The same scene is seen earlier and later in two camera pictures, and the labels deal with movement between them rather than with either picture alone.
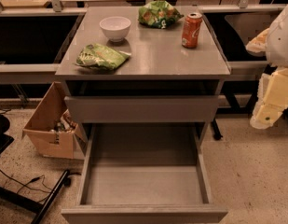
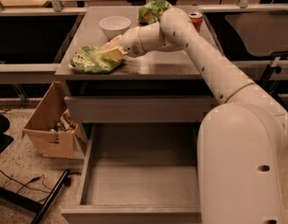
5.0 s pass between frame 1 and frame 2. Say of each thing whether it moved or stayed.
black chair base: stayed
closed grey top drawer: stayed
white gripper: moved
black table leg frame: stayed
